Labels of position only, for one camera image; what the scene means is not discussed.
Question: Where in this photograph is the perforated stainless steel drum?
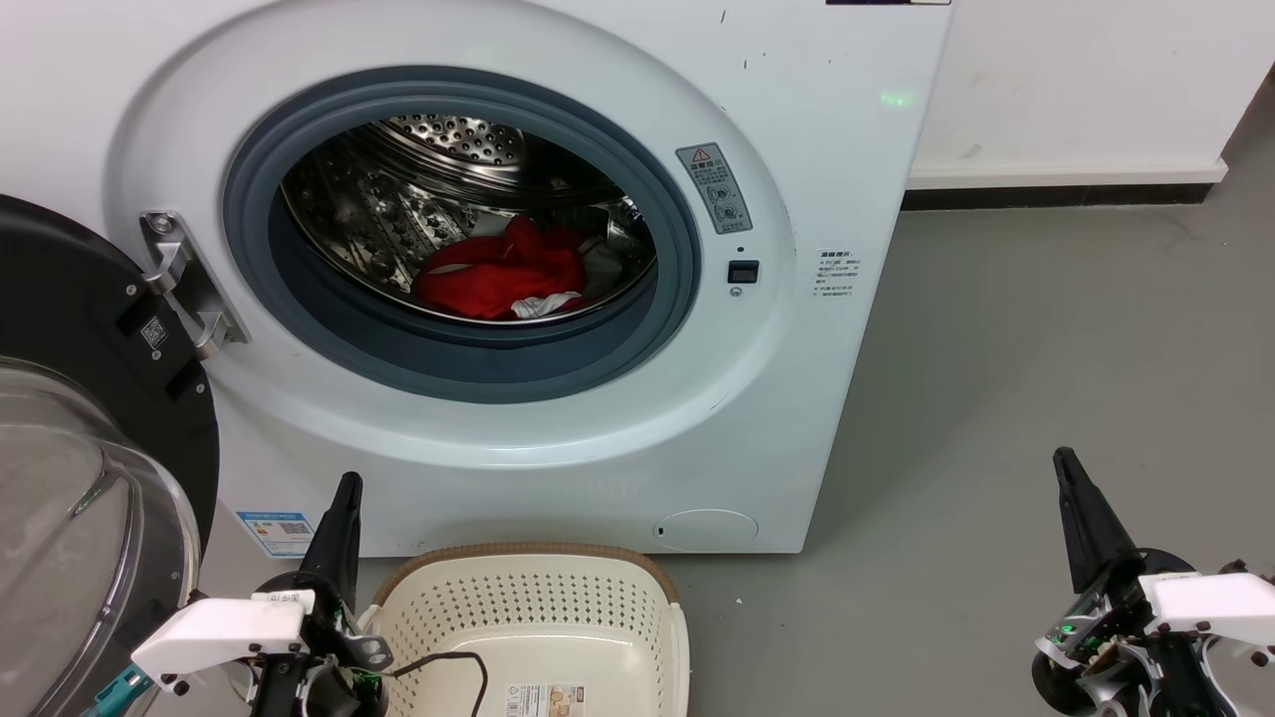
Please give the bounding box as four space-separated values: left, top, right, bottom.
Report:
282 113 658 325

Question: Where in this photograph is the blue energy rating label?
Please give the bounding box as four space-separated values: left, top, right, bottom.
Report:
236 511 316 559

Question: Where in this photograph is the cream perforated laundry basket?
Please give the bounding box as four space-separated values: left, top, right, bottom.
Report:
359 543 691 717

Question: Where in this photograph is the red garment with white stripes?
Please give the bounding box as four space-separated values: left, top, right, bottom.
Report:
413 214 589 322

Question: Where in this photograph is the silver metal door hinge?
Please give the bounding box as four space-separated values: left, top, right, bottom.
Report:
139 209 250 361

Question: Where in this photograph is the grey warning sticker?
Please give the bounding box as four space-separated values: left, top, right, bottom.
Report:
675 142 754 236

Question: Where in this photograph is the white front-load washing machine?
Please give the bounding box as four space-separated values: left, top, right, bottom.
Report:
0 0 955 559

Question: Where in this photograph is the round white filter cover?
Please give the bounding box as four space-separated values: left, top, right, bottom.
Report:
652 509 760 552

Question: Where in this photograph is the teal cable connector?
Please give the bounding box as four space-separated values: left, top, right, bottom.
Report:
85 667 150 717

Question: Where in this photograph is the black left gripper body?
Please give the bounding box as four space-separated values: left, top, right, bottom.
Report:
249 576 391 717

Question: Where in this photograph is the thin black cable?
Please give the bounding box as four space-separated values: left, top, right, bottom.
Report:
383 651 489 717

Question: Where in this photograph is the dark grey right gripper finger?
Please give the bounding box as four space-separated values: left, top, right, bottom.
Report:
1054 448 1082 595
1064 448 1142 594

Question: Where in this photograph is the grey rubber door gasket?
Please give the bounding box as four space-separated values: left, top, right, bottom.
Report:
221 66 703 404

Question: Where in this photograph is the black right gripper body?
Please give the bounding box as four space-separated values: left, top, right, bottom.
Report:
1032 553 1236 717

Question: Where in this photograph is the washing machine door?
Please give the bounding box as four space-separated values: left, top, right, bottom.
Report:
0 194 222 717

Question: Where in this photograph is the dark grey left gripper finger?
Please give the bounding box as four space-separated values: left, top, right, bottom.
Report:
299 472 352 603
344 472 363 610

